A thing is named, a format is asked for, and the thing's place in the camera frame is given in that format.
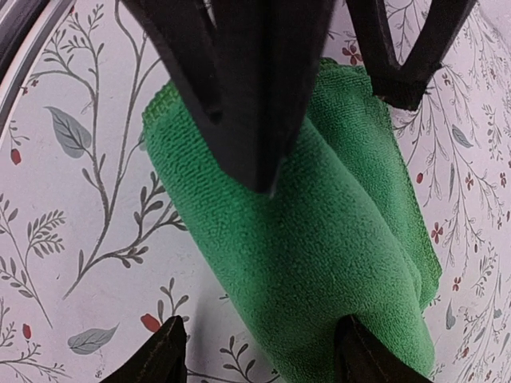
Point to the green microfiber towel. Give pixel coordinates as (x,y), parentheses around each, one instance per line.
(342,235)

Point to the aluminium front rail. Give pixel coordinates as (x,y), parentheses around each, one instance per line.
(26,28)

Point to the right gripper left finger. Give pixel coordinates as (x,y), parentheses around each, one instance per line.
(161,359)

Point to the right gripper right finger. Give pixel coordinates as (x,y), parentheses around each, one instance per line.
(361,358)

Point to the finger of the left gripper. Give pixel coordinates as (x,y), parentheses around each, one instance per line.
(403,85)
(245,71)

